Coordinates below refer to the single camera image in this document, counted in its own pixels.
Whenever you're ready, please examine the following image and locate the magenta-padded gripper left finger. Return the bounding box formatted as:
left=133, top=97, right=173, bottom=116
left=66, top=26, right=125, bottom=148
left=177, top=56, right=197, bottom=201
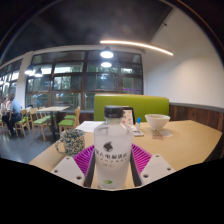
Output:
left=50, top=144, right=98, bottom=189

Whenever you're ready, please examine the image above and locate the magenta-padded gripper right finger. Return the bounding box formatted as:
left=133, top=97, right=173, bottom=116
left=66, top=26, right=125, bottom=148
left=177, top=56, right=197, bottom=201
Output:
left=129, top=143, right=177, bottom=188

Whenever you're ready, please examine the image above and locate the clear black-capped drink bottle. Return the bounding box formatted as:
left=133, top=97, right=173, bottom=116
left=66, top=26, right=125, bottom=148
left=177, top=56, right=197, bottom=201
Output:
left=93, top=105, right=134, bottom=191

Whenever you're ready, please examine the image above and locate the speckled green white mug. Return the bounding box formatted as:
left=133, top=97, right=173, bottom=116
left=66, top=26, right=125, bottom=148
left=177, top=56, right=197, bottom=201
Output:
left=54, top=128, right=86, bottom=158

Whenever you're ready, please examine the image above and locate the reddish paper card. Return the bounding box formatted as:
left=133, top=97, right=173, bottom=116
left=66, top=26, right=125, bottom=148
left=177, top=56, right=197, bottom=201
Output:
left=151, top=132, right=165, bottom=141

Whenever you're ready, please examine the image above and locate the white paper napkin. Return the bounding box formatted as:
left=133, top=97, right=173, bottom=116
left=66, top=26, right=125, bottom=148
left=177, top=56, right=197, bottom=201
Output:
left=159, top=129, right=175, bottom=139

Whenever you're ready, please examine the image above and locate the small white flat device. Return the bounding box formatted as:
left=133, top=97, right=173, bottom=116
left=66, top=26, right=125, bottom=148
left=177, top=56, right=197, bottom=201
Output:
left=132, top=127, right=145, bottom=138

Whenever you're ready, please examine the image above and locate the white ceramic bowl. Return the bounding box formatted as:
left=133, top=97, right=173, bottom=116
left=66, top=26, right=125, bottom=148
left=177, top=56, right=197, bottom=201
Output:
left=144, top=113, right=171, bottom=131

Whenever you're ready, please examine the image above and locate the white paper sheet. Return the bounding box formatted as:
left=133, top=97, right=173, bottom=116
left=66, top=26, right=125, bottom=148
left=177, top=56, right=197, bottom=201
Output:
left=75, top=120, right=105, bottom=134

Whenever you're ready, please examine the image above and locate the group of green-cushioned wooden chairs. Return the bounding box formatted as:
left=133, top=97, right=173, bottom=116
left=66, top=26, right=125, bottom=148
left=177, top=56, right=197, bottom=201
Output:
left=14, top=105, right=82, bottom=141

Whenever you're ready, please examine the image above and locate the light wooden dining table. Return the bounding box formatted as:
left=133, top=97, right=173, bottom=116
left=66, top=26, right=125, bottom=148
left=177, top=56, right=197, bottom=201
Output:
left=35, top=105, right=71, bottom=141

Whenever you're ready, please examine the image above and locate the person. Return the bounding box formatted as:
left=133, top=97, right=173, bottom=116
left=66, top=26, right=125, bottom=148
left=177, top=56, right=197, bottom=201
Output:
left=0, top=98, right=9, bottom=117
left=1, top=94, right=23, bottom=136

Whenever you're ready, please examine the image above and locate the long linear ceiling light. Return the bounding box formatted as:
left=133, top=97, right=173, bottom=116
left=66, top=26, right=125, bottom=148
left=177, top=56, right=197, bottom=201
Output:
left=99, top=39, right=175, bottom=57

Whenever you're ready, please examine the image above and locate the dark-framed window wall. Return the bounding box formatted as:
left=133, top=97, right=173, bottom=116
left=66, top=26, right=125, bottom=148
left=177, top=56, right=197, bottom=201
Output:
left=0, top=49, right=144, bottom=111

